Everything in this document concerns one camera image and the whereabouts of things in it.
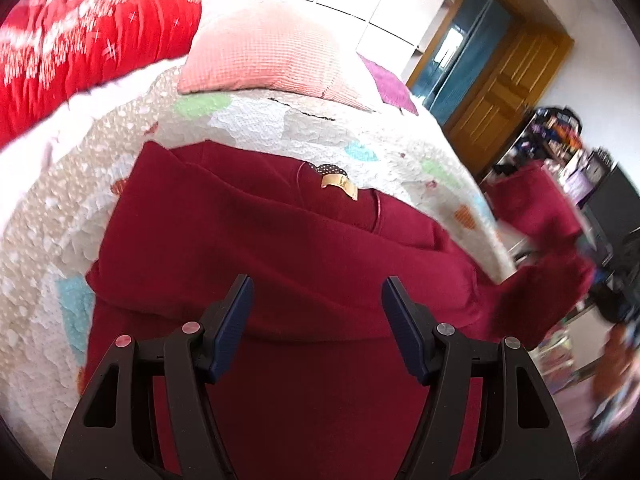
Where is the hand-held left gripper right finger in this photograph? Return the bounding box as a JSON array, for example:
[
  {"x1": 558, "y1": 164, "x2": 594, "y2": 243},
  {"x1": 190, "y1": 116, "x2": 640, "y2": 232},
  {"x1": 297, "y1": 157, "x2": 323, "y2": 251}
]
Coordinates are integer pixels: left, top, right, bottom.
[{"x1": 381, "y1": 276, "x2": 581, "y2": 480}]

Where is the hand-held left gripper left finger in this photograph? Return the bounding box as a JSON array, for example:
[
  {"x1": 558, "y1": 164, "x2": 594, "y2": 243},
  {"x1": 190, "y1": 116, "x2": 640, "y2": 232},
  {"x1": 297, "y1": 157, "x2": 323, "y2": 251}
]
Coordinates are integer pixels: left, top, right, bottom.
[{"x1": 52, "y1": 274, "x2": 255, "y2": 480}]

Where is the maroon hoodie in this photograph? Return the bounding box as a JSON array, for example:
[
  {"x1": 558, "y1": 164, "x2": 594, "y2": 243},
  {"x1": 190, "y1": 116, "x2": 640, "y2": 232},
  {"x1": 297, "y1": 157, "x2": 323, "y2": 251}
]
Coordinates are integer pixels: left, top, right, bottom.
[{"x1": 80, "y1": 140, "x2": 597, "y2": 480}]

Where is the white heart-patterned blanket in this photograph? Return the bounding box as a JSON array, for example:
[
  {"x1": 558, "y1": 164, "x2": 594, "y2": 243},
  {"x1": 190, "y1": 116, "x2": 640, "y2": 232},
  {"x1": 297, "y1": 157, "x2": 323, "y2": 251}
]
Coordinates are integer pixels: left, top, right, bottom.
[{"x1": 0, "y1": 67, "x2": 516, "y2": 461}]

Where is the purple pillow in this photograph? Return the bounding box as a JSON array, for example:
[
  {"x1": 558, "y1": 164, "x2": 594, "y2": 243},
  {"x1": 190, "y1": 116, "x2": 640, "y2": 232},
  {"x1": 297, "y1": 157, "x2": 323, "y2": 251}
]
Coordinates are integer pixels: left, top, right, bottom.
[{"x1": 357, "y1": 53, "x2": 420, "y2": 117}]

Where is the black furniture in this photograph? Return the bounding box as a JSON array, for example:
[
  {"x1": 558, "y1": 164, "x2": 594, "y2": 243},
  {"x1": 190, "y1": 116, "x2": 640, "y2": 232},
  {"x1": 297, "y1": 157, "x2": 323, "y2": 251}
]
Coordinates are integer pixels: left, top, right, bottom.
[{"x1": 582, "y1": 164, "x2": 640, "y2": 266}]

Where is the cluttered shelf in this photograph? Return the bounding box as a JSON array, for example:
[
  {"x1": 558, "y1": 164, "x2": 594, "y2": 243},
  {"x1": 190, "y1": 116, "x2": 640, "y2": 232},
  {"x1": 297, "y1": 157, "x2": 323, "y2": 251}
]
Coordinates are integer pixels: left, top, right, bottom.
[{"x1": 492, "y1": 106, "x2": 617, "y2": 201}]

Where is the white bed sheet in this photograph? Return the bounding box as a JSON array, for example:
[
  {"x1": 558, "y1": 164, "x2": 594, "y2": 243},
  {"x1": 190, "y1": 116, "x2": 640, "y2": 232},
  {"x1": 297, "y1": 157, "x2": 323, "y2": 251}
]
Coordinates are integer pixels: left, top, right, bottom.
[{"x1": 0, "y1": 55, "x2": 187, "y2": 233}]

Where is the wooden door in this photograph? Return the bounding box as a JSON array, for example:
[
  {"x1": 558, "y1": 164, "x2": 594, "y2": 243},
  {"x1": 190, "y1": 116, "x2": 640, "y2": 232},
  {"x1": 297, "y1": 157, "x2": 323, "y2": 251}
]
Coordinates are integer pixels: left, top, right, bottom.
[{"x1": 407, "y1": 0, "x2": 574, "y2": 176}]

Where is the teal curtain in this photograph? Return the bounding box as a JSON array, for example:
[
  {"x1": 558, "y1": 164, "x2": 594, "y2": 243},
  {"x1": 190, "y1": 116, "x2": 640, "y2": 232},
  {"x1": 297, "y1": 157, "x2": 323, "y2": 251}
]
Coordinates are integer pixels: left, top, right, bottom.
[{"x1": 415, "y1": 0, "x2": 512, "y2": 127}]

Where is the pink checked pillow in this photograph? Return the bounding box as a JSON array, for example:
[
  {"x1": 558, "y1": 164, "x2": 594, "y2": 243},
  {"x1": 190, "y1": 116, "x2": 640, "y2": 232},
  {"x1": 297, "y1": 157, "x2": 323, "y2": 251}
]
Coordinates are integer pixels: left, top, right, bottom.
[{"x1": 177, "y1": 0, "x2": 376, "y2": 113}]

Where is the red quilt with white print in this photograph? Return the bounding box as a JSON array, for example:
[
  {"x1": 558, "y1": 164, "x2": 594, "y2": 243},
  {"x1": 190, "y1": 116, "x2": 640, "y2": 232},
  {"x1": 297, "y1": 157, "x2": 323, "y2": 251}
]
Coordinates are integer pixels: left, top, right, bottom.
[{"x1": 0, "y1": 0, "x2": 203, "y2": 148}]

